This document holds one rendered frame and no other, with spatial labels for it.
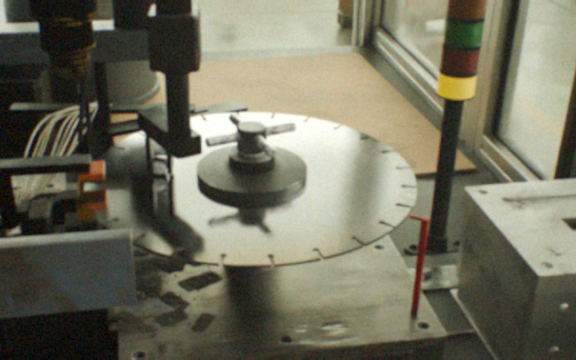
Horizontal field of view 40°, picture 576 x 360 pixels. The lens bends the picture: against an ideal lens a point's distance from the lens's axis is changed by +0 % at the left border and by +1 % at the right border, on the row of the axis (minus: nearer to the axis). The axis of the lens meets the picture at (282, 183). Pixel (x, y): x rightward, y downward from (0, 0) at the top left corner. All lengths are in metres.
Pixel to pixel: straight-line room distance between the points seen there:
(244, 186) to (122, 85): 0.74
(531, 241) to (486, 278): 0.08
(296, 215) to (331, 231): 0.04
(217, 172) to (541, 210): 0.35
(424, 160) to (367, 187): 0.53
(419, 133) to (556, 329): 0.66
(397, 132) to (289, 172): 0.64
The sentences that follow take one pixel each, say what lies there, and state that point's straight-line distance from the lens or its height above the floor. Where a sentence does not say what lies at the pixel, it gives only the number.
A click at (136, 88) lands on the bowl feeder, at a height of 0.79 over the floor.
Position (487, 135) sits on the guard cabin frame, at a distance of 1.34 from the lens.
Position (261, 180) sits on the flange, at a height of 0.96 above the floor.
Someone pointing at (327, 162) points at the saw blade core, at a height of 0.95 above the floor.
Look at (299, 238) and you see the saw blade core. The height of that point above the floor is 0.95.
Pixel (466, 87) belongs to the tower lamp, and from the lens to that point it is 0.97.
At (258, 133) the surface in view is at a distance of 0.77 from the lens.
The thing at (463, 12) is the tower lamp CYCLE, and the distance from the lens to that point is 0.94.
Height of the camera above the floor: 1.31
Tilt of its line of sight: 27 degrees down
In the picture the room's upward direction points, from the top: 1 degrees clockwise
